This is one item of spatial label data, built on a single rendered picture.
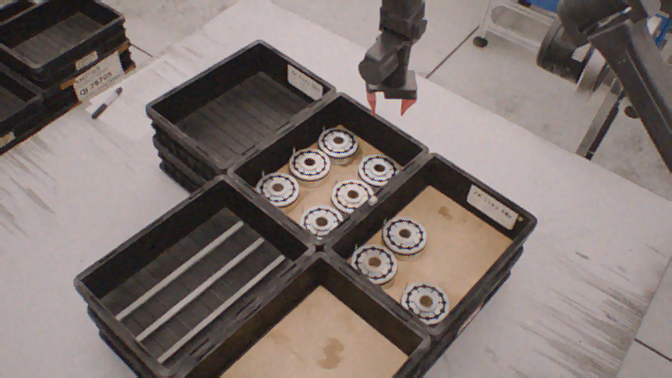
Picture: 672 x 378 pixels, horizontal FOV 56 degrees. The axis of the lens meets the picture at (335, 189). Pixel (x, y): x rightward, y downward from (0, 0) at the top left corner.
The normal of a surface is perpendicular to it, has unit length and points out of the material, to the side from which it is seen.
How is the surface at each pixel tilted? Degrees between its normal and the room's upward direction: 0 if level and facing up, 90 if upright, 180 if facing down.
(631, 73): 87
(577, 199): 0
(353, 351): 0
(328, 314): 0
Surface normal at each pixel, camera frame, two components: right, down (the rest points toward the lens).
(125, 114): 0.06, -0.64
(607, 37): -0.63, 0.54
